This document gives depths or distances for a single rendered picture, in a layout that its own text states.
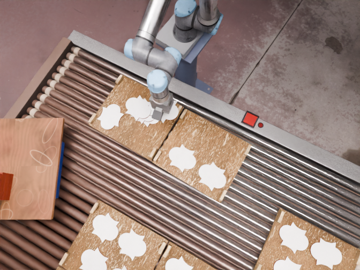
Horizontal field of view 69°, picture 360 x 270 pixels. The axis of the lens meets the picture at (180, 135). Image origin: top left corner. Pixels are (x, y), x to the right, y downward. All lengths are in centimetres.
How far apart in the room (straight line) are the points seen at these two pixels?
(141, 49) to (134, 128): 53
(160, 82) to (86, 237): 87
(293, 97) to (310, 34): 72
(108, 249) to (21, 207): 46
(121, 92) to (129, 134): 25
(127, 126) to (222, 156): 54
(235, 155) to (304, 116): 135
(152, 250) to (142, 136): 58
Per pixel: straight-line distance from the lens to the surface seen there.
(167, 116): 123
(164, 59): 103
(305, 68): 286
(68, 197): 151
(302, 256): 148
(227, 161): 139
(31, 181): 147
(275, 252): 144
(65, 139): 157
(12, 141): 157
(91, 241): 145
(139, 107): 145
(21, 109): 172
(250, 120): 148
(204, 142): 140
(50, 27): 324
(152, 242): 138
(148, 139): 142
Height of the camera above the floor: 230
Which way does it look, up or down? 75 degrees down
